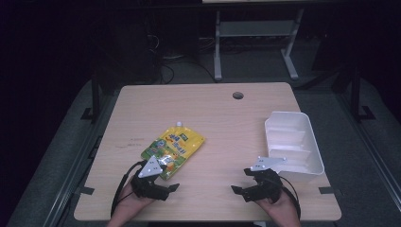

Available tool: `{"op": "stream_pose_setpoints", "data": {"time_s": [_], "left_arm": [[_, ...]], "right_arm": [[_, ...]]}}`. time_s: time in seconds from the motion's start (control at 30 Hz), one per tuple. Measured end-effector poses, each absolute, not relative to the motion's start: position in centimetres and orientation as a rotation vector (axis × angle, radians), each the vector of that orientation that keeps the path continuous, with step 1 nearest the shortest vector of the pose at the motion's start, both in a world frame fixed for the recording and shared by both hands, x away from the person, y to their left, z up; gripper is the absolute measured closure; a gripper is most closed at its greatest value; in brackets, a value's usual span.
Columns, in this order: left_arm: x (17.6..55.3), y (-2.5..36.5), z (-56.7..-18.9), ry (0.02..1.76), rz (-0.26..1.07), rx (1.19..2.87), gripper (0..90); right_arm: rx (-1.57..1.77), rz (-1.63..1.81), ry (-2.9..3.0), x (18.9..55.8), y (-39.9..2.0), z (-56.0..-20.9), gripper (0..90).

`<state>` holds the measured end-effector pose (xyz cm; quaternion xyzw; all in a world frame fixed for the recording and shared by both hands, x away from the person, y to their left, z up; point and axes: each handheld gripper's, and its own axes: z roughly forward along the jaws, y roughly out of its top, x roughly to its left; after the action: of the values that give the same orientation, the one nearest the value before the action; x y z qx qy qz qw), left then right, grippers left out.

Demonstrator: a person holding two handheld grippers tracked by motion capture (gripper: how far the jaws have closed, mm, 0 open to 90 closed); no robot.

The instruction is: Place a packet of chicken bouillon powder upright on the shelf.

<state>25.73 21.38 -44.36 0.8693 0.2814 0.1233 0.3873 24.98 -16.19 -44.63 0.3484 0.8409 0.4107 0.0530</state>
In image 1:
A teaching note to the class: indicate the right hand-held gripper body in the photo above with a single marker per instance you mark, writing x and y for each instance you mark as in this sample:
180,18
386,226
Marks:
265,187

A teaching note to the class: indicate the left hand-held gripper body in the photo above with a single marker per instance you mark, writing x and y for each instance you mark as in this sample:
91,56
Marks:
148,189

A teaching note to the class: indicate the yellow spouted drink pouch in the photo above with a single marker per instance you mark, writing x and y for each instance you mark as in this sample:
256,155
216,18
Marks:
171,148

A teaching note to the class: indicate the person's left hand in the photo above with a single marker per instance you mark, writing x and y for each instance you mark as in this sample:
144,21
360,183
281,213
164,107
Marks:
132,201

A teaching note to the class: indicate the person's right hand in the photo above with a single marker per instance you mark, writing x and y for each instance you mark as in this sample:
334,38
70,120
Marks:
279,206

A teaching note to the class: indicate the white plastic divided bin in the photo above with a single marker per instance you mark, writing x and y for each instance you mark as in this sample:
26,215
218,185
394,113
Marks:
294,145

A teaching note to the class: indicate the black tape strip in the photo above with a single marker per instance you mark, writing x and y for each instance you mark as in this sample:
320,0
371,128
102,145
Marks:
326,190
87,190

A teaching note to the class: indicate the black metal stand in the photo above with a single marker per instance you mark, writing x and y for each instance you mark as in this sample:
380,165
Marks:
95,97
357,94

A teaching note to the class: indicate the white metal desk frame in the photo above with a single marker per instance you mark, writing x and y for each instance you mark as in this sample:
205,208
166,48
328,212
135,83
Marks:
257,29

